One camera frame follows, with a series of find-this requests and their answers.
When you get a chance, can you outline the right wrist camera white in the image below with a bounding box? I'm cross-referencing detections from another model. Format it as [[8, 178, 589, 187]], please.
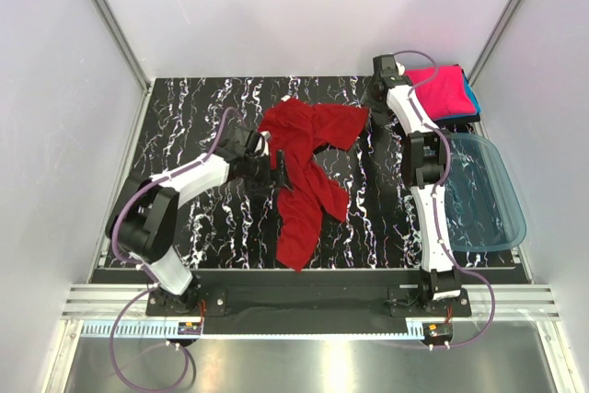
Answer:
[[396, 62, 406, 76]]

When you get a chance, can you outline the purple cable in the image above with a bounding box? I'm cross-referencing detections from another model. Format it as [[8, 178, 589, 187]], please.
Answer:
[[395, 50, 496, 351], [110, 107, 245, 389]]

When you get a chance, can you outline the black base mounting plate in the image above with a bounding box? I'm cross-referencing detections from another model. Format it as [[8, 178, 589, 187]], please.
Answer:
[[145, 270, 472, 330]]

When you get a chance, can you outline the red t shirt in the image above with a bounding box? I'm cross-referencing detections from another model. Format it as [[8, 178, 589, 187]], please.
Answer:
[[259, 97, 369, 272]]

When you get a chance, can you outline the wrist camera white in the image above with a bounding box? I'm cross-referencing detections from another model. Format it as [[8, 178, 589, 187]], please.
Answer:
[[396, 62, 406, 76], [254, 131, 271, 156]]

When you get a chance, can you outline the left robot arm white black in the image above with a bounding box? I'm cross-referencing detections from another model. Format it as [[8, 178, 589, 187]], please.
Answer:
[[105, 127, 293, 315]]

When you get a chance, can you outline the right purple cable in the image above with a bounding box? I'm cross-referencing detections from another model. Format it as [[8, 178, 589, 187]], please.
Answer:
[[395, 50, 496, 351]]

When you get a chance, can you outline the folded pink t shirt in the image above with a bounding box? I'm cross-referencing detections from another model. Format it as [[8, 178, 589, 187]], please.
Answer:
[[416, 64, 479, 121]]

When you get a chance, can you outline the left aluminium frame post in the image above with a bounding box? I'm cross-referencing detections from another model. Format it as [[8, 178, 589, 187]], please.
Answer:
[[64, 0, 156, 93]]

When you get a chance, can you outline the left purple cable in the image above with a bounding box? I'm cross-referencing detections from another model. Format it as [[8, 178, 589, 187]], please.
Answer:
[[110, 107, 245, 389]]

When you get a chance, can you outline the aluminium front rail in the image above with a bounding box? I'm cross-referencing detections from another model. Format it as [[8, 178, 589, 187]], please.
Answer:
[[62, 284, 560, 321]]

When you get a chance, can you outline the aluminium frame post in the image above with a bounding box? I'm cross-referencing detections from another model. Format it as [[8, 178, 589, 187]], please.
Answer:
[[64, 0, 156, 93], [468, 0, 525, 87]]

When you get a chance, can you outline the white slotted cable duct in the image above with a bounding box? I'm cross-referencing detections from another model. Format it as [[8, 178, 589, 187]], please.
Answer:
[[80, 317, 455, 341]]

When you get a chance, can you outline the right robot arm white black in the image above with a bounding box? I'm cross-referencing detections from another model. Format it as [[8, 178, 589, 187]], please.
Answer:
[[363, 54, 462, 316]]

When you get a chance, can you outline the clear blue plastic bin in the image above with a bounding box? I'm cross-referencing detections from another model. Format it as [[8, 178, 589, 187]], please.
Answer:
[[445, 133, 526, 253]]

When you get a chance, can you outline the right aluminium frame post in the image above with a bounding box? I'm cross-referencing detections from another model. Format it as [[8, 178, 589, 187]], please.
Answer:
[[468, 0, 525, 87]]

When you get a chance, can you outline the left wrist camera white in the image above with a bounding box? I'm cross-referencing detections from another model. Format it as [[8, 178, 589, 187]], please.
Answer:
[[254, 131, 271, 156]]

